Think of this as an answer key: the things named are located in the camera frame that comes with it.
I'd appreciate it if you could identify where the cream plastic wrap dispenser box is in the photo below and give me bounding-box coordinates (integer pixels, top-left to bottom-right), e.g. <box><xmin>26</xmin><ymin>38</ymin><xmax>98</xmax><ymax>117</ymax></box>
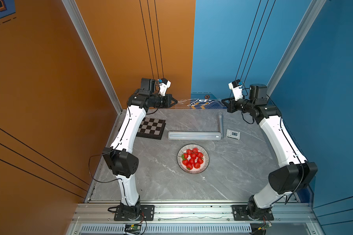
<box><xmin>168</xmin><ymin>131</ymin><xmax>222</xmax><ymax>141</ymax></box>

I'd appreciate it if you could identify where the patterned plate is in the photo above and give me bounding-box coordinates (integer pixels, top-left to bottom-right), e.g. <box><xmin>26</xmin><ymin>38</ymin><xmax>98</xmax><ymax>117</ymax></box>
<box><xmin>177</xmin><ymin>144</ymin><xmax>209</xmax><ymax>174</ymax></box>

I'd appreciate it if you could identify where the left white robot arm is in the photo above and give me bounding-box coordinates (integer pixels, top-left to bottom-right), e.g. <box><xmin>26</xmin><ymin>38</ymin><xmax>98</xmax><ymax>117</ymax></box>
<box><xmin>102</xmin><ymin>78</ymin><xmax>177</xmax><ymax>220</ymax></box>

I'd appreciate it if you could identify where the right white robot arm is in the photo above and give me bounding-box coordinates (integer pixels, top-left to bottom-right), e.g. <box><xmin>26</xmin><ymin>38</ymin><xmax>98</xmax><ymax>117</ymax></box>
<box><xmin>221</xmin><ymin>81</ymin><xmax>318</xmax><ymax>220</ymax></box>

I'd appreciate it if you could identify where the silver microphone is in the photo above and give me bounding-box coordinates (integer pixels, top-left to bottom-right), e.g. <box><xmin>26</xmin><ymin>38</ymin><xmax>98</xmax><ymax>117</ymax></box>
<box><xmin>218</xmin><ymin>113</ymin><xmax>224</xmax><ymax>139</ymax></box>

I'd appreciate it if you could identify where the black white chessboard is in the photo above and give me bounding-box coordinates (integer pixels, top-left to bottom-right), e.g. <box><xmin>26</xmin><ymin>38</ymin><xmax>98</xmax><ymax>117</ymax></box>
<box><xmin>136</xmin><ymin>117</ymin><xmax>166</xmax><ymax>140</ymax></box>

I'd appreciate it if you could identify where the small white digital timer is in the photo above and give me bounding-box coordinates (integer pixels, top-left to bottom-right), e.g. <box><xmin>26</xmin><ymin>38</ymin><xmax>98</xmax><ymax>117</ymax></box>
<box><xmin>226</xmin><ymin>129</ymin><xmax>240</xmax><ymax>140</ymax></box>

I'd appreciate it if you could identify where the red strawberries pile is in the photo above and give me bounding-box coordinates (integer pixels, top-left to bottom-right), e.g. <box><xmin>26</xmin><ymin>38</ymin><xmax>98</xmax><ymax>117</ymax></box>
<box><xmin>179</xmin><ymin>148</ymin><xmax>208</xmax><ymax>172</ymax></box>

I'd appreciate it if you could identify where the right green circuit board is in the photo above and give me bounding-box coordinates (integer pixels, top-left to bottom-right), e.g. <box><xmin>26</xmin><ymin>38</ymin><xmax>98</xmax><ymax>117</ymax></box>
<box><xmin>251</xmin><ymin>223</ymin><xmax>273</xmax><ymax>235</ymax></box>

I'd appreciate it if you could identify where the green circuit board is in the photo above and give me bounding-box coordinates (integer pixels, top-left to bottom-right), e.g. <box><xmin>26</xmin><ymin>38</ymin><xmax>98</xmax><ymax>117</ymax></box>
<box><xmin>124</xmin><ymin>224</ymin><xmax>142</xmax><ymax>235</ymax></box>
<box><xmin>251</xmin><ymin>223</ymin><xmax>273</xmax><ymax>235</ymax></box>

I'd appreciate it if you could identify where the left green circuit board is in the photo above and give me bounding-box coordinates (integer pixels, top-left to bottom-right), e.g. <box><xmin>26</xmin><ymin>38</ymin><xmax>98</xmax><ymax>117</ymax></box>
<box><xmin>124</xmin><ymin>224</ymin><xmax>142</xmax><ymax>235</ymax></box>

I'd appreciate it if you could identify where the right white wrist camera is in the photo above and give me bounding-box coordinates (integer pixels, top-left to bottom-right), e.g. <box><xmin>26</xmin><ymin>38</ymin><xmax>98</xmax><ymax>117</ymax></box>
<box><xmin>228</xmin><ymin>80</ymin><xmax>244</xmax><ymax>101</ymax></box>

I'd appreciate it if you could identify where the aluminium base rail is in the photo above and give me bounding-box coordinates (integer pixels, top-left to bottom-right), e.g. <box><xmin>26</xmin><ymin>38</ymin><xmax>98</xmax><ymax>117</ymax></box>
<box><xmin>66</xmin><ymin>200</ymin><xmax>324</xmax><ymax>235</ymax></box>

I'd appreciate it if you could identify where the right aluminium frame post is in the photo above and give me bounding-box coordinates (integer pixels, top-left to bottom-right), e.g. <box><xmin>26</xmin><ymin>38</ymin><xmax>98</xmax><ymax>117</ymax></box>
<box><xmin>267</xmin><ymin>0</ymin><xmax>326</xmax><ymax>96</ymax></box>

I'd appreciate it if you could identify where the aluminium frame post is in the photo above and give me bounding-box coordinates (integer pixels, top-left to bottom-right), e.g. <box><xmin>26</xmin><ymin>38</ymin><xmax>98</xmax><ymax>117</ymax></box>
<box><xmin>267</xmin><ymin>0</ymin><xmax>326</xmax><ymax>96</ymax></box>
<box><xmin>62</xmin><ymin>0</ymin><xmax>123</xmax><ymax>114</ymax></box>

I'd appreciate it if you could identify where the left aluminium frame post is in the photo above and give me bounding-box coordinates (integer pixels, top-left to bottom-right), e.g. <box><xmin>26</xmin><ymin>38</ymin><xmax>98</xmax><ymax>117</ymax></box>
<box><xmin>62</xmin><ymin>0</ymin><xmax>123</xmax><ymax>114</ymax></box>

